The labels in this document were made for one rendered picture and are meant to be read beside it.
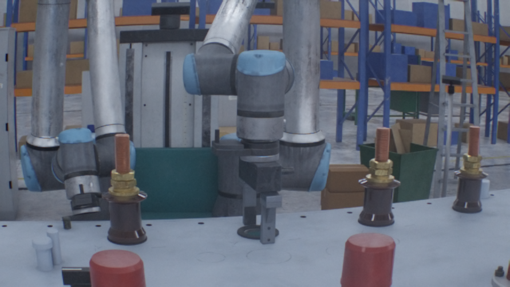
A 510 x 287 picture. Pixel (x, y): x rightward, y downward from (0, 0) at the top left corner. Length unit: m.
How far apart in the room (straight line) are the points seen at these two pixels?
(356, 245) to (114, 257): 0.30
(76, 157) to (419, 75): 9.46
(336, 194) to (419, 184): 0.89
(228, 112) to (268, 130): 4.94
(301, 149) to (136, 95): 0.57
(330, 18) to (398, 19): 1.28
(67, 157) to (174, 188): 0.67
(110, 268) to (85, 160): 0.72
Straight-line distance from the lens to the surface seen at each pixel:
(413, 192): 5.55
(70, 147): 1.38
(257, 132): 1.13
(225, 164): 1.83
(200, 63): 1.27
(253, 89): 1.12
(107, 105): 1.55
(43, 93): 1.72
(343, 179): 5.16
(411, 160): 5.40
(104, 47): 1.60
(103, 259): 0.69
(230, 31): 1.38
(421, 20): 10.57
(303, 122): 1.76
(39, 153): 1.75
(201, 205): 1.99
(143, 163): 1.95
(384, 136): 1.26
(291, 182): 1.80
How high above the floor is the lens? 1.75
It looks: 10 degrees down
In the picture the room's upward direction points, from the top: 1 degrees clockwise
